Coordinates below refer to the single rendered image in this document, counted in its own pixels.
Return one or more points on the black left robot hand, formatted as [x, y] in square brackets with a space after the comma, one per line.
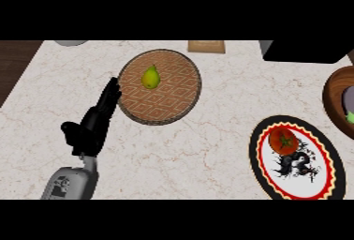
[95, 122]

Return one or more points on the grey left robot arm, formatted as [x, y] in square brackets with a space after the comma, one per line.
[70, 182]

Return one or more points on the brown patterned round plate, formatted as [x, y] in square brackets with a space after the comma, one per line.
[162, 90]

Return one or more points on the white plate with dragon print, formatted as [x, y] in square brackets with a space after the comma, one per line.
[300, 168]

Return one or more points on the brown wooden bowl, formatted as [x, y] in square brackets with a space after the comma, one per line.
[337, 93]

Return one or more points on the purple eggplant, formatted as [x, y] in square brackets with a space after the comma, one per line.
[349, 100]

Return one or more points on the yellow-green pear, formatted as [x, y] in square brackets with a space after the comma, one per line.
[151, 78]

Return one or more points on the grey round object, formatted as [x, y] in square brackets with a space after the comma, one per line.
[72, 42]

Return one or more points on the tan wooden box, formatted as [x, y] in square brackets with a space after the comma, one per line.
[207, 46]

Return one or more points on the red tomato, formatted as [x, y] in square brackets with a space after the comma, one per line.
[284, 142]

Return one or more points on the black appliance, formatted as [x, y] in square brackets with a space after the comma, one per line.
[305, 51]

